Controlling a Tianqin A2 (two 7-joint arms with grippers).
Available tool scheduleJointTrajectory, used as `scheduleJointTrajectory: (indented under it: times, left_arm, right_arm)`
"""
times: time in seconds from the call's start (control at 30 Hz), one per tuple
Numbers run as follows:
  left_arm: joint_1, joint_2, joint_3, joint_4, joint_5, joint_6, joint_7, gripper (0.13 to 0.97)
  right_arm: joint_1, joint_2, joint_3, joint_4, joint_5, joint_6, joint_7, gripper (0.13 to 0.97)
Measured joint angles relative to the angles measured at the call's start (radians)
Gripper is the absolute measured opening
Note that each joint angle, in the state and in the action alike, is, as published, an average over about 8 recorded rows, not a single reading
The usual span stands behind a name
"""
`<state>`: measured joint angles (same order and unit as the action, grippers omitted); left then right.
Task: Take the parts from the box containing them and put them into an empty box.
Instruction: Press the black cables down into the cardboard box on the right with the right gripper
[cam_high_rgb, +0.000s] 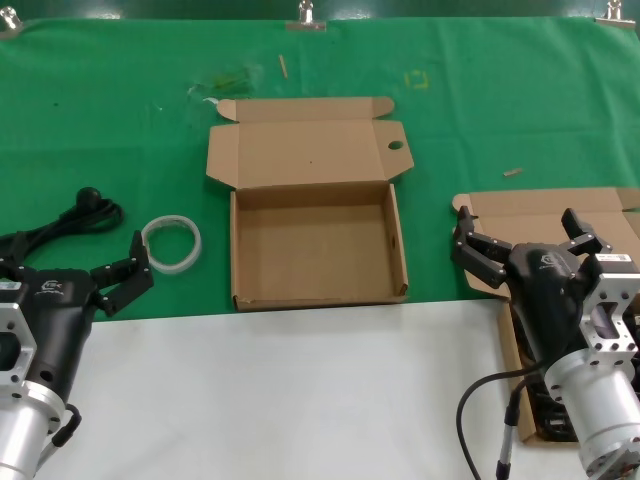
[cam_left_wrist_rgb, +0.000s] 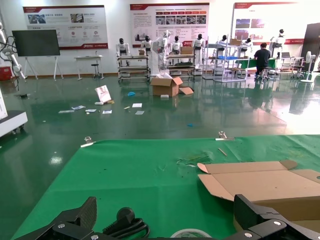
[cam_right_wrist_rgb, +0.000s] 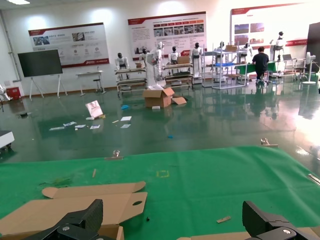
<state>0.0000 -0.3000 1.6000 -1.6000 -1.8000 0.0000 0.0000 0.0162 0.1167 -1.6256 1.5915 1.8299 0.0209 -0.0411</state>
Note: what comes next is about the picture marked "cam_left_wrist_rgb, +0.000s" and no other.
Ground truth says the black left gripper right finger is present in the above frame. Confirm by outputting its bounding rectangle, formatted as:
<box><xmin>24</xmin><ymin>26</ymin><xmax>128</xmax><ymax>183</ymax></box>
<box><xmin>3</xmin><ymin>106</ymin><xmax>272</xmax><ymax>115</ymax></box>
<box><xmin>224</xmin><ymin>194</ymin><xmax>320</xmax><ymax>240</ymax></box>

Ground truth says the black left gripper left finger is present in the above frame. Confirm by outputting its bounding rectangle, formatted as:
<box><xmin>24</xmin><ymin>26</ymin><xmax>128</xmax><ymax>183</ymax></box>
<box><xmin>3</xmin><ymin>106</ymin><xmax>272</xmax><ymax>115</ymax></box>
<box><xmin>13</xmin><ymin>196</ymin><xmax>101</xmax><ymax>240</ymax></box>

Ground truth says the white jointed robot arm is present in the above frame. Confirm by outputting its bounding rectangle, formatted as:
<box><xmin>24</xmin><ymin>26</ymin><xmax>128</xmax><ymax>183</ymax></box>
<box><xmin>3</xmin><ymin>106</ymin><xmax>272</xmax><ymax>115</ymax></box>
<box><xmin>0</xmin><ymin>21</ymin><xmax>29</xmax><ymax>81</ymax></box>

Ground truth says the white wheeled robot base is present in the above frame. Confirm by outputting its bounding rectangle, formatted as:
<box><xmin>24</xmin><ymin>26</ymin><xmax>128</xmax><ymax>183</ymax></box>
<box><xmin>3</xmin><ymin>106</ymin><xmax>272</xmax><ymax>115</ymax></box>
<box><xmin>0</xmin><ymin>87</ymin><xmax>29</xmax><ymax>139</ymax></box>

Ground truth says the open cardboard box with hole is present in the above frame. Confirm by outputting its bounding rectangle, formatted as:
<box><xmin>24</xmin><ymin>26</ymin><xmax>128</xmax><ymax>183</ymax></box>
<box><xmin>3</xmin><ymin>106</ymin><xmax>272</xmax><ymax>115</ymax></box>
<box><xmin>196</xmin><ymin>159</ymin><xmax>320</xmax><ymax>234</ymax></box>

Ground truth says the red box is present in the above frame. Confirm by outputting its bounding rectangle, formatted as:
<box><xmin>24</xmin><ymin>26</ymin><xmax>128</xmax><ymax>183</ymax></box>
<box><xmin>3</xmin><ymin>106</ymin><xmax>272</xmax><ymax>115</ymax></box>
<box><xmin>0</xmin><ymin>65</ymin><xmax>14</xmax><ymax>82</ymax></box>

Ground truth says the green tablecloth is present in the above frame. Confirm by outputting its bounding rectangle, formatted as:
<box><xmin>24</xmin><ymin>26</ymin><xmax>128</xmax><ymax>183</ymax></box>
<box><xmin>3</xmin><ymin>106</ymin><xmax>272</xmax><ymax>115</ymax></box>
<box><xmin>9</xmin><ymin>134</ymin><xmax>320</xmax><ymax>240</ymax></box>

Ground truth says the translucent tape roll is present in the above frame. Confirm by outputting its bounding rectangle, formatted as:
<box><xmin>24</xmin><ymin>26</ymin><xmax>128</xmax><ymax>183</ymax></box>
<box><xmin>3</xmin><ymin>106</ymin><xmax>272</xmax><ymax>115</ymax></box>
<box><xmin>170</xmin><ymin>228</ymin><xmax>213</xmax><ymax>240</ymax></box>

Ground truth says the metal binder clip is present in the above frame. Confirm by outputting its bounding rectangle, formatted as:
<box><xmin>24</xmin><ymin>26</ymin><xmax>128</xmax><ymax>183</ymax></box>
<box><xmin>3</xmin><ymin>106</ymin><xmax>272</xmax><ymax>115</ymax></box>
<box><xmin>80</xmin><ymin>136</ymin><xmax>97</xmax><ymax>148</ymax></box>
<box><xmin>215</xmin><ymin>131</ymin><xmax>236</xmax><ymax>142</ymax></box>

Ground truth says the white paper bag red print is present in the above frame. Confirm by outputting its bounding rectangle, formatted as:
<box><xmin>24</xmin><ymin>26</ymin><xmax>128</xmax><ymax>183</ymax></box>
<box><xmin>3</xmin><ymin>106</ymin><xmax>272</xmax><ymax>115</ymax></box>
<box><xmin>94</xmin><ymin>84</ymin><xmax>113</xmax><ymax>104</ymax></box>

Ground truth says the black round stool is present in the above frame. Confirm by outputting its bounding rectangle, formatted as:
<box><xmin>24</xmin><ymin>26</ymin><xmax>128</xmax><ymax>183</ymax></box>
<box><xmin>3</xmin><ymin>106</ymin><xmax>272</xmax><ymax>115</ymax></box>
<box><xmin>90</xmin><ymin>63</ymin><xmax>101</xmax><ymax>80</ymax></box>

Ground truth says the large open cardboard carton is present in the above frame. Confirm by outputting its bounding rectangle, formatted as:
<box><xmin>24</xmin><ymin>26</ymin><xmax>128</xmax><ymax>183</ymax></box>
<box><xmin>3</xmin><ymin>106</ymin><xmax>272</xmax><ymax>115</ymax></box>
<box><xmin>149</xmin><ymin>75</ymin><xmax>195</xmax><ymax>98</ymax></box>

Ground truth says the green topped work table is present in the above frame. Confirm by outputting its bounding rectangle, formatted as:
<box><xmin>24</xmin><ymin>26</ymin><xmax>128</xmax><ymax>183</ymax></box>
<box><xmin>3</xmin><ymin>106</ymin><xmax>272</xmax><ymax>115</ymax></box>
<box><xmin>234</xmin><ymin>57</ymin><xmax>277</xmax><ymax>71</ymax></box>

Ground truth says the white monitor stand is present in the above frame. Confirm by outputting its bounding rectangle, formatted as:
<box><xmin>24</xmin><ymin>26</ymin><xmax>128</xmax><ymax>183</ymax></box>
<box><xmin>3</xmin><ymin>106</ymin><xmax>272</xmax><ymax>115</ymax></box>
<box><xmin>23</xmin><ymin>56</ymin><xmax>65</xmax><ymax>81</ymax></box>

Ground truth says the metal roller workbench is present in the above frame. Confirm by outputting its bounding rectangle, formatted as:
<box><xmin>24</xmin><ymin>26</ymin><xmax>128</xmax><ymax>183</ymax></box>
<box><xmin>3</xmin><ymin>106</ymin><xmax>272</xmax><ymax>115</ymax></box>
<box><xmin>166</xmin><ymin>53</ymin><xmax>198</xmax><ymax>77</ymax></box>
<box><xmin>116</xmin><ymin>54</ymin><xmax>152</xmax><ymax>84</ymax></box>

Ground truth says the white side table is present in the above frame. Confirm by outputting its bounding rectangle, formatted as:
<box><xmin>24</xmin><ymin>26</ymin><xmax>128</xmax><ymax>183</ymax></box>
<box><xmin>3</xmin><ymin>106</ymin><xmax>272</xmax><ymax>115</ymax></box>
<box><xmin>73</xmin><ymin>55</ymin><xmax>105</xmax><ymax>82</ymax></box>

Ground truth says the person in black shirt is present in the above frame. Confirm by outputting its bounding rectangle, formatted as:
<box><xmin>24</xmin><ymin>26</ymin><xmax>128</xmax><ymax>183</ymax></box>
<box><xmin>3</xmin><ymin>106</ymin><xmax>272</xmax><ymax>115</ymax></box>
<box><xmin>253</xmin><ymin>42</ymin><xmax>273</xmax><ymax>78</ymax></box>

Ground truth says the white black-headed humanoid robot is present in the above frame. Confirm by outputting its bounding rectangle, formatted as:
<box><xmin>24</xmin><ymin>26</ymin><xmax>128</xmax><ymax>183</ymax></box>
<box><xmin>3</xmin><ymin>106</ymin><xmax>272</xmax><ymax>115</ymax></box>
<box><xmin>170</xmin><ymin>35</ymin><xmax>184</xmax><ymax>55</ymax></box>
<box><xmin>140</xmin><ymin>35</ymin><xmax>154</xmax><ymax>54</ymax></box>
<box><xmin>216</xmin><ymin>34</ymin><xmax>229</xmax><ymax>60</ymax></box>
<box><xmin>268</xmin><ymin>28</ymin><xmax>288</xmax><ymax>59</ymax></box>
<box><xmin>191</xmin><ymin>33</ymin><xmax>206</xmax><ymax>70</ymax></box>
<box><xmin>115</xmin><ymin>37</ymin><xmax>131</xmax><ymax>68</ymax></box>

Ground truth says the black flat screen monitor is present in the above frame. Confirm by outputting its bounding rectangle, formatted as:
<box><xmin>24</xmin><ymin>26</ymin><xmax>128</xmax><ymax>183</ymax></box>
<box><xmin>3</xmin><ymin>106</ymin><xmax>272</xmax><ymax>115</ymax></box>
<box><xmin>11</xmin><ymin>29</ymin><xmax>61</xmax><ymax>58</ymax></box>

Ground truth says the dark cabinet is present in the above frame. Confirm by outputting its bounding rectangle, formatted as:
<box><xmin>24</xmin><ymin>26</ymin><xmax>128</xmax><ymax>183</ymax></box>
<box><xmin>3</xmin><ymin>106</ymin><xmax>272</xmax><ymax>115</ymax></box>
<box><xmin>300</xmin><ymin>22</ymin><xmax>320</xmax><ymax>74</ymax></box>

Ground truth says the tall plastic-wrapped white robot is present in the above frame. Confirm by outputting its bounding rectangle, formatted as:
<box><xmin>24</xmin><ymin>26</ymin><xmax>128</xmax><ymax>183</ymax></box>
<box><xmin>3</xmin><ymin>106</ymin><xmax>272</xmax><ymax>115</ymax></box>
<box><xmin>150</xmin><ymin>29</ymin><xmax>173</xmax><ymax>79</ymax></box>

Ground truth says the black power cable round plug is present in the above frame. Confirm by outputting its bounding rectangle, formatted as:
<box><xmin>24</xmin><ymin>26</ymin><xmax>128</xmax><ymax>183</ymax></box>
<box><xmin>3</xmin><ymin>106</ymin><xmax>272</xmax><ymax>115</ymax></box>
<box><xmin>101</xmin><ymin>207</ymin><xmax>151</xmax><ymax>240</ymax></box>

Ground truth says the grey metal frame rack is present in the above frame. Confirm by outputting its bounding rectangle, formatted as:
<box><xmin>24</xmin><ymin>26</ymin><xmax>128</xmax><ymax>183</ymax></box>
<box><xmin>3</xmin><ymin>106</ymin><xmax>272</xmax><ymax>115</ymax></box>
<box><xmin>201</xmin><ymin>40</ymin><xmax>249</xmax><ymax>84</ymax></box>

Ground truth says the white pedestal fan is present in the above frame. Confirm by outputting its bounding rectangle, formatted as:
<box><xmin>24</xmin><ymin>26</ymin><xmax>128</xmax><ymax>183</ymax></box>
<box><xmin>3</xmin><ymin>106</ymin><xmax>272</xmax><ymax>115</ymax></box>
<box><xmin>299</xmin><ymin>50</ymin><xmax>317</xmax><ymax>84</ymax></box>

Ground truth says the wall poster with round icons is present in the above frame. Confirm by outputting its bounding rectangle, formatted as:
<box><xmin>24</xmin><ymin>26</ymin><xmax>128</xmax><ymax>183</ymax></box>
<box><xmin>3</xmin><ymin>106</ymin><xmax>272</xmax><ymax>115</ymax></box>
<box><xmin>22</xmin><ymin>5</ymin><xmax>109</xmax><ymax>50</ymax></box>

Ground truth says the wall poster with red photos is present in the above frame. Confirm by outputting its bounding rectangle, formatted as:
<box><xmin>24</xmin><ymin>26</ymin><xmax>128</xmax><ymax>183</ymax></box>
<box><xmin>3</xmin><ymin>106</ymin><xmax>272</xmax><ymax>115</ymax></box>
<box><xmin>231</xmin><ymin>1</ymin><xmax>310</xmax><ymax>46</ymax></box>

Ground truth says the wall poster with photo row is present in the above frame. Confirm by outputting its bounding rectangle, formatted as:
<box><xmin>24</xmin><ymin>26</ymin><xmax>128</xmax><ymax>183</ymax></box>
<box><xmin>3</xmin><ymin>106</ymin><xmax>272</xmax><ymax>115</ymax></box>
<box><xmin>129</xmin><ymin>2</ymin><xmax>211</xmax><ymax>49</ymax></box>

